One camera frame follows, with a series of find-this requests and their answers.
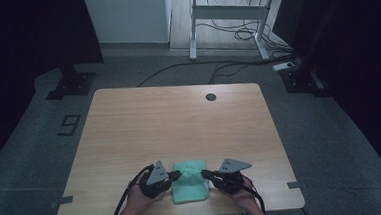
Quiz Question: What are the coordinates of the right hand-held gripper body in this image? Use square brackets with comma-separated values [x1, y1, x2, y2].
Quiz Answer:
[213, 156, 254, 196]

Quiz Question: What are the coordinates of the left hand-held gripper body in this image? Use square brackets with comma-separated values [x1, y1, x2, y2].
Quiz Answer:
[137, 159, 175, 201]

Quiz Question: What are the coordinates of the green cloth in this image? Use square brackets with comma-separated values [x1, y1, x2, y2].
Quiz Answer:
[169, 157, 212, 206]

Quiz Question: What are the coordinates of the person's right hand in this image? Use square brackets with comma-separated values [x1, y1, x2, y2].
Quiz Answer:
[227, 176, 258, 215]

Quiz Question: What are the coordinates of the person's left hand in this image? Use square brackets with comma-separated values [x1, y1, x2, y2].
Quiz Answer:
[124, 179, 168, 215]

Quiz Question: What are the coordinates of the grey tape strip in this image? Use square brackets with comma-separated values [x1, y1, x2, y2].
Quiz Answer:
[49, 195, 74, 210]
[286, 180, 308, 190]

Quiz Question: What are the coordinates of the black tape floor mark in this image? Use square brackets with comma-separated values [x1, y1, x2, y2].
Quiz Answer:
[56, 113, 83, 138]

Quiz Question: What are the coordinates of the black stand base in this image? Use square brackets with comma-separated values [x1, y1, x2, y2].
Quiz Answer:
[279, 63, 332, 100]
[44, 62, 98, 101]

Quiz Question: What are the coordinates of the white power strip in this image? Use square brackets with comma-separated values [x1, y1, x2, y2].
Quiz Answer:
[271, 61, 296, 72]

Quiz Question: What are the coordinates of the dark curtain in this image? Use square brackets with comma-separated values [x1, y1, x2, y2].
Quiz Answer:
[288, 0, 381, 202]
[0, 0, 111, 174]

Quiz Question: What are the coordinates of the right hand-held gripper cable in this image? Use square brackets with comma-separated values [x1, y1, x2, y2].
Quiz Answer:
[241, 172, 267, 215]

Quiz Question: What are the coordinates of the hand-held gripper cable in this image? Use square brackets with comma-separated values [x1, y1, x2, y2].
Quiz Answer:
[241, 172, 267, 215]
[107, 164, 158, 215]

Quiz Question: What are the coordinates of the left hand-held gripper cable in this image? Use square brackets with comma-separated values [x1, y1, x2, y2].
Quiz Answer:
[107, 164, 158, 215]

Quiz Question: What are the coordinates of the long black floor cable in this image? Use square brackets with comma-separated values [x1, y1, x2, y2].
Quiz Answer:
[135, 55, 295, 89]

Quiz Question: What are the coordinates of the tangled black cable bundle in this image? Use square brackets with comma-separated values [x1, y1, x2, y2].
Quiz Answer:
[195, 14, 294, 64]

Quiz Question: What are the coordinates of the white metal desk frame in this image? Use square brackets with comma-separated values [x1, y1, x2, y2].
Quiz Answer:
[183, 0, 314, 66]

